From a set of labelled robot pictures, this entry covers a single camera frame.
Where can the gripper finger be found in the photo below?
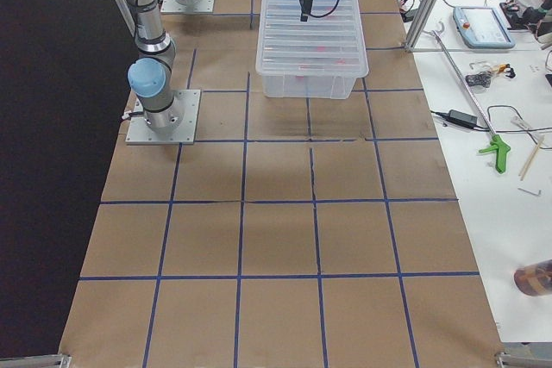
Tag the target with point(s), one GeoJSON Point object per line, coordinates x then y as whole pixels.
{"type": "Point", "coordinates": [305, 1]}

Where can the clear plastic box lid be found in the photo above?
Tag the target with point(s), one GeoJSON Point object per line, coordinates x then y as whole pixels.
{"type": "Point", "coordinates": [331, 43]}

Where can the clear plastic storage box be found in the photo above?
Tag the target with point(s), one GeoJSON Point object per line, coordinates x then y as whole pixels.
{"type": "Point", "coordinates": [327, 87]}

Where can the blue teach pendant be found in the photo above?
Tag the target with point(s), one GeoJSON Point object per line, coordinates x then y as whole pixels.
{"type": "Point", "coordinates": [482, 28]}

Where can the small black gadget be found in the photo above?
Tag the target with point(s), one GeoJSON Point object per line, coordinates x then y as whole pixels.
{"type": "Point", "coordinates": [481, 79]}

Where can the black power adapter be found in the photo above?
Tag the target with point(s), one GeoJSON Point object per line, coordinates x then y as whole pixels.
{"type": "Point", "coordinates": [460, 119]}

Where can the wooden chopstick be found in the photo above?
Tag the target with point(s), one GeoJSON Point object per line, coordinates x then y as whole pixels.
{"type": "Point", "coordinates": [527, 164]}

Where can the silver hex key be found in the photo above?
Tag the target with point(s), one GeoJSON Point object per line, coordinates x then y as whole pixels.
{"type": "Point", "coordinates": [531, 192]}

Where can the brown patterned cylinder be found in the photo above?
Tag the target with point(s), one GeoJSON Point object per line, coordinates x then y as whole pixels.
{"type": "Point", "coordinates": [534, 280]}

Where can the green handled reacher tool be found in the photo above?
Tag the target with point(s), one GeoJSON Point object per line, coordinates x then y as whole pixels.
{"type": "Point", "coordinates": [496, 145]}

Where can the grey corner bracket right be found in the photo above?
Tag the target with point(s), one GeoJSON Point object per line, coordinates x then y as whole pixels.
{"type": "Point", "coordinates": [507, 360]}

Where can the grey corner bracket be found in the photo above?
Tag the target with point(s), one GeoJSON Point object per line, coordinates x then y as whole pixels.
{"type": "Point", "coordinates": [42, 361]}
{"type": "Point", "coordinates": [507, 360]}

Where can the grey corner bracket left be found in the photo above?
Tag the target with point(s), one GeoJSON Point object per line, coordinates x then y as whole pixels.
{"type": "Point", "coordinates": [42, 361]}

